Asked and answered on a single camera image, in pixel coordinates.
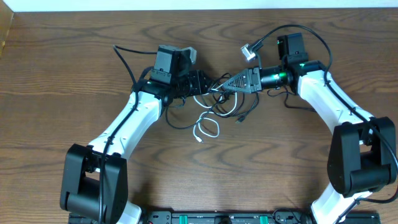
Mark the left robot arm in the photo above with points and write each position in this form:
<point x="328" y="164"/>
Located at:
<point x="94" y="183"/>

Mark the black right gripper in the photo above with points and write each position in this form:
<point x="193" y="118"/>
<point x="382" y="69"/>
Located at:
<point x="255" y="79"/>

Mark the cardboard box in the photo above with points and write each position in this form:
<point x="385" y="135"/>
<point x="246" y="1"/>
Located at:
<point x="6" y="18"/>

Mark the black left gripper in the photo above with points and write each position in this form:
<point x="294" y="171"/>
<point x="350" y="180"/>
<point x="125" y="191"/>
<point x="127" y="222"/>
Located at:
<point x="200" y="82"/>

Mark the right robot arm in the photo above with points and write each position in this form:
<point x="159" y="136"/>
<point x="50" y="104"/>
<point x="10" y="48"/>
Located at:
<point x="362" y="157"/>

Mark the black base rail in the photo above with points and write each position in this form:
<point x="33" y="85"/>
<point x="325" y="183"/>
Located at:
<point x="165" y="217"/>

